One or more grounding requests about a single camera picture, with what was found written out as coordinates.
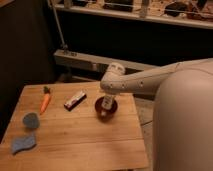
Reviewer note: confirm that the orange toy carrot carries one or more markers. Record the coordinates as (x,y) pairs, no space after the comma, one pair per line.
(46,99)

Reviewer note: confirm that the blue wavy sponge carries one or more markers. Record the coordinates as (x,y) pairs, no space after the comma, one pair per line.
(23,143)

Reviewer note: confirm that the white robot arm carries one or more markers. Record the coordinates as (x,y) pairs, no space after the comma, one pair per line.
(182,113)

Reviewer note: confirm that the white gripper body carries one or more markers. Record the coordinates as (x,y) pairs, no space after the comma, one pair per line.
(113,81)

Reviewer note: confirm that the metal pole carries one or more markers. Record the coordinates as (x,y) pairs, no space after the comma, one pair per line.
(63,44)

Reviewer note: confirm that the small red white box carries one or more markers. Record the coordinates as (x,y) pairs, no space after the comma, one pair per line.
(76,99)

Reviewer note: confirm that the wooden shelf rail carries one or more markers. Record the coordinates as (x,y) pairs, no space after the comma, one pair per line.
(140,16)

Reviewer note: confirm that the red ceramic bowl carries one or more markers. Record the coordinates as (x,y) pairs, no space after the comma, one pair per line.
(110,115)

